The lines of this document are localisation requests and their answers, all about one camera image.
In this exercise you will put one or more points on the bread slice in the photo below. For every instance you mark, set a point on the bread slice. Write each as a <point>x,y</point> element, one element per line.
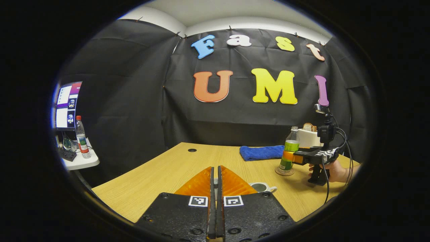
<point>309,127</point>

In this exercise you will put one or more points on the computer monitor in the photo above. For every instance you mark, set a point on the computer monitor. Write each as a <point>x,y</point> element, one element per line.
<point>67,106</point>

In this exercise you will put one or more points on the blue towel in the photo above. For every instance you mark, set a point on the blue towel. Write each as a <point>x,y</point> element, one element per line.
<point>262,153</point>

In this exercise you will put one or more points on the white teacup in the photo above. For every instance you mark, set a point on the white teacup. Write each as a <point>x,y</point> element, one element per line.
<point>260,187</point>

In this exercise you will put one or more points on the green label water bottle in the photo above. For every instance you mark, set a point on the green label water bottle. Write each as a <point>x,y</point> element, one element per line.
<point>291,144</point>

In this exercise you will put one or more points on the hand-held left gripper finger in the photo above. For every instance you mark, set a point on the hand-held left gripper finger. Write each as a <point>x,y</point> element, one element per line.
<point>220,208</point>
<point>211,208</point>

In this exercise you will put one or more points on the black backdrop cloth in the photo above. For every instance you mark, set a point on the black backdrop cloth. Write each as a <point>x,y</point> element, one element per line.
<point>134,101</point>

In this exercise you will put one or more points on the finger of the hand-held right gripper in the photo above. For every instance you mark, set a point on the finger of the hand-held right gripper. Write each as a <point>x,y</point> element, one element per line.
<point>290,157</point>

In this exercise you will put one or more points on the white side table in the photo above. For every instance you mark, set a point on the white side table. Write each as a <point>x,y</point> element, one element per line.
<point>82,162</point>

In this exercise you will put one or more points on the round coaster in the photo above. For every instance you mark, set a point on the round coaster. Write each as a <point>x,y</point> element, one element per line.
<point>284,173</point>

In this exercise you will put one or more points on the red cap clear bottle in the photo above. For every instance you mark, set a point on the red cap clear bottle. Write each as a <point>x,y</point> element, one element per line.
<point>82,143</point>

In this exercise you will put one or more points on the white toaster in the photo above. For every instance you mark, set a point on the white toaster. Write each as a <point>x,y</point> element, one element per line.
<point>309,139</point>

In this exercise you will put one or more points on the black keyboard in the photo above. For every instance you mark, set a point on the black keyboard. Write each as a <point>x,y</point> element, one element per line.
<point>67,154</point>

